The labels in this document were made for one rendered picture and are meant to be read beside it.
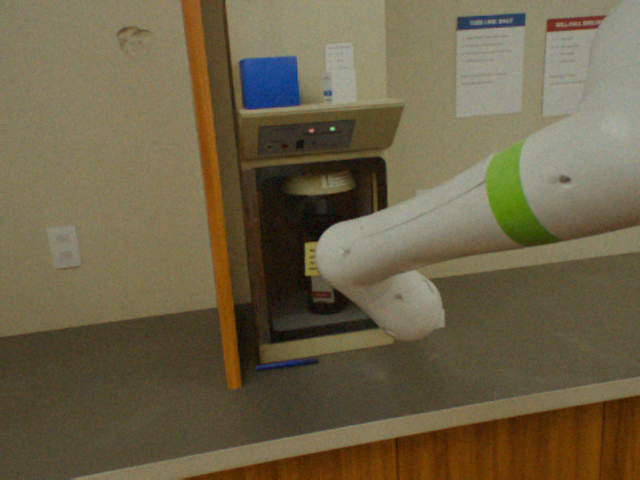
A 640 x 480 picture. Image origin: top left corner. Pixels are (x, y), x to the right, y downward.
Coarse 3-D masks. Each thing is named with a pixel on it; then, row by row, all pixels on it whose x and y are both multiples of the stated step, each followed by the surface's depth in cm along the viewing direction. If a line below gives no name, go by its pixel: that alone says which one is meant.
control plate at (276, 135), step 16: (272, 128) 112; (288, 128) 113; (304, 128) 114; (320, 128) 115; (336, 128) 116; (352, 128) 117; (272, 144) 116; (288, 144) 117; (304, 144) 118; (320, 144) 119; (336, 144) 120
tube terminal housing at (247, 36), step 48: (240, 0) 113; (288, 0) 115; (336, 0) 117; (384, 0) 119; (240, 48) 115; (288, 48) 117; (384, 48) 122; (240, 96) 118; (384, 96) 124; (336, 336) 136; (384, 336) 139
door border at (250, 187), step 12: (252, 180) 121; (252, 192) 122; (252, 204) 123; (252, 216) 123; (252, 228) 124; (252, 240) 124; (252, 264) 126; (264, 276) 127; (264, 288) 128; (264, 300) 129; (264, 312) 129; (264, 324) 130; (264, 336) 131
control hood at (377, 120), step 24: (240, 120) 111; (264, 120) 110; (288, 120) 111; (312, 120) 112; (336, 120) 114; (360, 120) 115; (384, 120) 117; (240, 144) 119; (360, 144) 122; (384, 144) 123
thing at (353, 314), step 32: (352, 160) 125; (384, 160) 126; (288, 192) 124; (320, 192) 125; (352, 192) 127; (384, 192) 128; (288, 224) 125; (320, 224) 127; (288, 256) 127; (288, 288) 129; (320, 288) 131; (288, 320) 131; (320, 320) 133; (352, 320) 135
